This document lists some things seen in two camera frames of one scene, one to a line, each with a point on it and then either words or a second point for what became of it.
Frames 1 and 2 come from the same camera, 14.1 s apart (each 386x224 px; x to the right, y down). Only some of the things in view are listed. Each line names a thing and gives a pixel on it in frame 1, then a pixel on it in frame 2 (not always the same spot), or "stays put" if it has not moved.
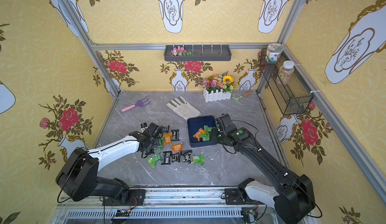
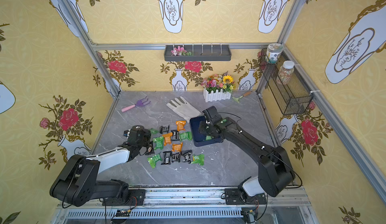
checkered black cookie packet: (187, 154) stays put
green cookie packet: (153, 159) stays put
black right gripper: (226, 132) → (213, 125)
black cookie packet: (175, 135) stays put
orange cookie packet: (200, 131) → (180, 125)
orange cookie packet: (177, 147) stays put
